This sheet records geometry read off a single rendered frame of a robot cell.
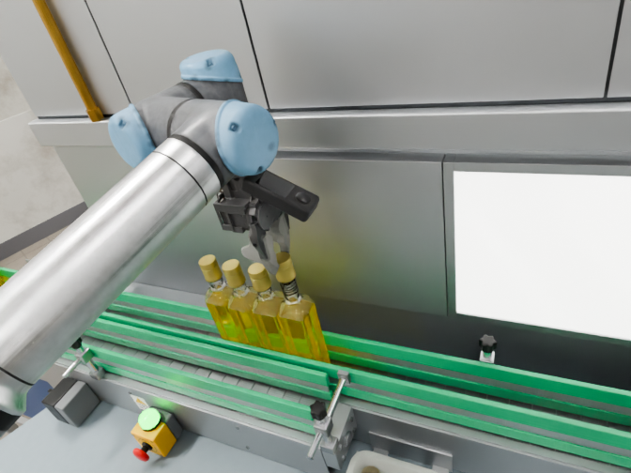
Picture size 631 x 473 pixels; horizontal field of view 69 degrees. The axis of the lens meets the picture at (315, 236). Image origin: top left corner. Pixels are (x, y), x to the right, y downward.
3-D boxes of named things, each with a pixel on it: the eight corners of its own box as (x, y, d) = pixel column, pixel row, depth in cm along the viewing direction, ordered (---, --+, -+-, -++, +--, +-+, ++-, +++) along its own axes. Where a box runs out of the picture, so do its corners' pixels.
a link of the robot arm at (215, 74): (160, 66, 60) (208, 45, 65) (190, 143, 66) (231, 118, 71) (196, 68, 55) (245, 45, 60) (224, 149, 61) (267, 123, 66)
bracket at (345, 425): (360, 426, 92) (355, 406, 88) (344, 471, 85) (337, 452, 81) (344, 421, 93) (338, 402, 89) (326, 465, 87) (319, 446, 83)
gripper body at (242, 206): (246, 208, 81) (225, 146, 74) (288, 212, 77) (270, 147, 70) (223, 235, 75) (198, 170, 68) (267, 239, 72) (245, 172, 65)
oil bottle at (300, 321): (331, 362, 98) (312, 290, 85) (321, 384, 94) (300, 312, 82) (308, 357, 100) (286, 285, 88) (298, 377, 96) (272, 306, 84)
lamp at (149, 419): (165, 416, 102) (160, 408, 100) (152, 434, 99) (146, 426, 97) (150, 410, 104) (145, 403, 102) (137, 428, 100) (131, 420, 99)
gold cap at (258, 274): (274, 280, 86) (269, 263, 84) (266, 293, 84) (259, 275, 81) (258, 278, 88) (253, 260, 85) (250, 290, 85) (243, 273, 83)
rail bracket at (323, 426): (358, 398, 89) (347, 357, 82) (325, 482, 77) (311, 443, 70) (343, 394, 90) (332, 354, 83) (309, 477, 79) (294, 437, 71)
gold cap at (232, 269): (249, 277, 88) (242, 259, 86) (239, 289, 86) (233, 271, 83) (234, 274, 90) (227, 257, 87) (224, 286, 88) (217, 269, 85)
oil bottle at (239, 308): (284, 353, 102) (259, 282, 90) (273, 373, 99) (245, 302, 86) (263, 348, 105) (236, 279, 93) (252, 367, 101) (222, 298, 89)
